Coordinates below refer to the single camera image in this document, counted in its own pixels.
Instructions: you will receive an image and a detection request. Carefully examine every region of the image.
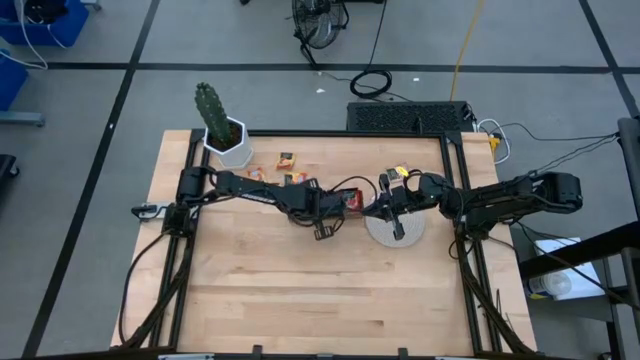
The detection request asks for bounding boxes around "beige tea packet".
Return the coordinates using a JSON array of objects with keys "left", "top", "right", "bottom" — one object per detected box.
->
[{"left": 385, "top": 163, "right": 410, "bottom": 182}]

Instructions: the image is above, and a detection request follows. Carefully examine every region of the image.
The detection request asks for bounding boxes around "black floor fan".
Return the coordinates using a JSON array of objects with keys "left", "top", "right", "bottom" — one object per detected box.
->
[{"left": 291, "top": 0, "right": 350, "bottom": 69}]

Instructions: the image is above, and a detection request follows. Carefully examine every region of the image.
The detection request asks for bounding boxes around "white cable in bin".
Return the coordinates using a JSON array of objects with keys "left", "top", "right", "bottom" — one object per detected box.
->
[{"left": 12, "top": 0, "right": 69, "bottom": 71}]

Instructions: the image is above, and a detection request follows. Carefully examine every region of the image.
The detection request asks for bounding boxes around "white paper sheet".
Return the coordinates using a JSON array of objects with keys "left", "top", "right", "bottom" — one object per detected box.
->
[{"left": 524, "top": 237, "right": 607, "bottom": 302}]

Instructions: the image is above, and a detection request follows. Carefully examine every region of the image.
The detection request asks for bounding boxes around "black aluminium table frame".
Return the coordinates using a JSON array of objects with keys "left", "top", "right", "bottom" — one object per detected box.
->
[{"left": 112, "top": 128, "right": 539, "bottom": 360}]

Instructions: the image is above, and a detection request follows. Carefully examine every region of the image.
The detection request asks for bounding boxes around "grey metal post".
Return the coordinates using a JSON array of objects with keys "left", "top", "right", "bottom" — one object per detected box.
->
[{"left": 618, "top": 117, "right": 640, "bottom": 221}]

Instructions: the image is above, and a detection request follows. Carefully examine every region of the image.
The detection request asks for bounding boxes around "small blue bin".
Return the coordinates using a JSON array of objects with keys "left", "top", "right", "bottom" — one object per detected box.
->
[{"left": 0, "top": 49, "right": 30, "bottom": 112}]

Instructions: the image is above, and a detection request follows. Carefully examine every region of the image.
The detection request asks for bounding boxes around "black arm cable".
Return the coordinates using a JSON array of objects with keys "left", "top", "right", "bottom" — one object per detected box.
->
[{"left": 117, "top": 232, "right": 169, "bottom": 346}]

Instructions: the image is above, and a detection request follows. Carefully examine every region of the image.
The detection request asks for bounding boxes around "grey metal cart base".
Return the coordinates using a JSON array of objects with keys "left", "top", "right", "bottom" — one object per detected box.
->
[{"left": 0, "top": 110, "right": 46, "bottom": 128}]

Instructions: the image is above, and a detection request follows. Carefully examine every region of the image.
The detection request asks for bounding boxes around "black perforated computer case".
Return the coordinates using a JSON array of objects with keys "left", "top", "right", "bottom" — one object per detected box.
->
[{"left": 345, "top": 100, "right": 476, "bottom": 134}]

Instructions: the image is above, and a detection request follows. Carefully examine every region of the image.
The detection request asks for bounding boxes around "black side desk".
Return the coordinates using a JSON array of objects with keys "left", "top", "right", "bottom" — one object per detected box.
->
[{"left": 517, "top": 219, "right": 640, "bottom": 360}]

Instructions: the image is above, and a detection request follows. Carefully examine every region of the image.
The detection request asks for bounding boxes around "white hexagonal plant pot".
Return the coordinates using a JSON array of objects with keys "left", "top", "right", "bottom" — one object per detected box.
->
[{"left": 203, "top": 115, "right": 255, "bottom": 171}]

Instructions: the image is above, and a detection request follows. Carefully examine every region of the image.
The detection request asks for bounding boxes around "black caster foot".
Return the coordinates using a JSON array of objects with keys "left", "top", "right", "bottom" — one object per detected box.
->
[{"left": 0, "top": 153, "right": 21, "bottom": 187}]

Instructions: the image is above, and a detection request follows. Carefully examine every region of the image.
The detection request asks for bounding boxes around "large blue bin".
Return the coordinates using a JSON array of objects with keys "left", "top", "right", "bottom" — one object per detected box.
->
[{"left": 0, "top": 0, "right": 91, "bottom": 47}]

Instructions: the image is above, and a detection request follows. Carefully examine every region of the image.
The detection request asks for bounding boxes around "round woven placemat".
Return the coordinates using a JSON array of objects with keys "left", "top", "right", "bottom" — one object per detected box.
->
[{"left": 364, "top": 212, "right": 427, "bottom": 249}]

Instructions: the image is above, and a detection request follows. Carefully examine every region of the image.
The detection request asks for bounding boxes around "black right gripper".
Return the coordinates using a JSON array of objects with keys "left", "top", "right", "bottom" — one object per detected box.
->
[{"left": 362, "top": 172, "right": 444, "bottom": 241}]

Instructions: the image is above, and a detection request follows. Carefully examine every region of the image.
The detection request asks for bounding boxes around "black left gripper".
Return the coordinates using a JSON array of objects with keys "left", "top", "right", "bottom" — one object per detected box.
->
[{"left": 294, "top": 182, "right": 351, "bottom": 241}]

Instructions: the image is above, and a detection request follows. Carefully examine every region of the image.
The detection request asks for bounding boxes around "black hanging cable with coil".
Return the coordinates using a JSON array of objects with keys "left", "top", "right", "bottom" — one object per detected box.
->
[{"left": 348, "top": 0, "right": 401, "bottom": 104}]

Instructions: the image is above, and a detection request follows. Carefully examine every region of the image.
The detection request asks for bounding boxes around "yellow hanging cable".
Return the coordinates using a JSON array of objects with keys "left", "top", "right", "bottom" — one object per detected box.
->
[{"left": 449, "top": 0, "right": 486, "bottom": 101}]

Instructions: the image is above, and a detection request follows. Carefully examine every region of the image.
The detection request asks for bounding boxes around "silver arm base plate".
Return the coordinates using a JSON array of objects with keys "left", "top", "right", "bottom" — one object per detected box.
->
[{"left": 130, "top": 202, "right": 171, "bottom": 221}]

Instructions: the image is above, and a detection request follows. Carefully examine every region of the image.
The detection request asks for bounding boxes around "green cactus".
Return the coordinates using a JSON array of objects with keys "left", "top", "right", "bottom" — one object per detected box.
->
[{"left": 193, "top": 81, "right": 235, "bottom": 144}]

